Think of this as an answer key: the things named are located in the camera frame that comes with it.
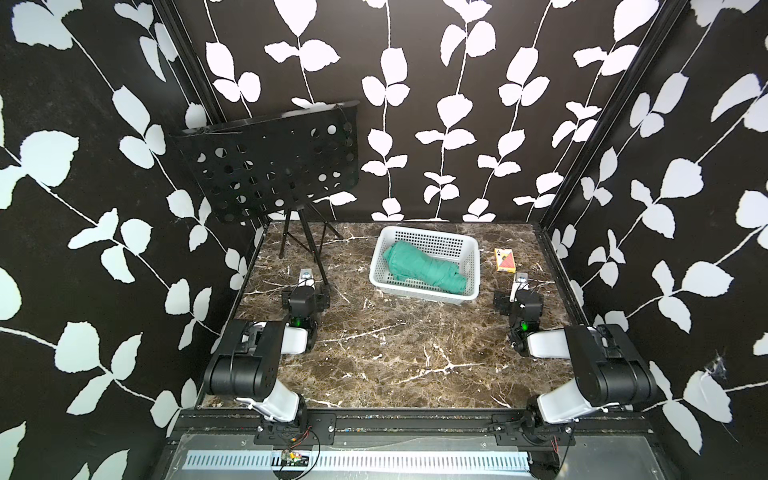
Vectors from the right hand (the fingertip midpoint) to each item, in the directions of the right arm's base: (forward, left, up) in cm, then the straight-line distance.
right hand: (514, 284), depth 94 cm
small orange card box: (+14, -1, -5) cm, 15 cm away
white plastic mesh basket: (+15, +14, -2) cm, 21 cm away
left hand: (0, +67, +1) cm, 67 cm away
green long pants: (+6, +34, +4) cm, 35 cm away
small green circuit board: (-46, +63, -7) cm, 79 cm away
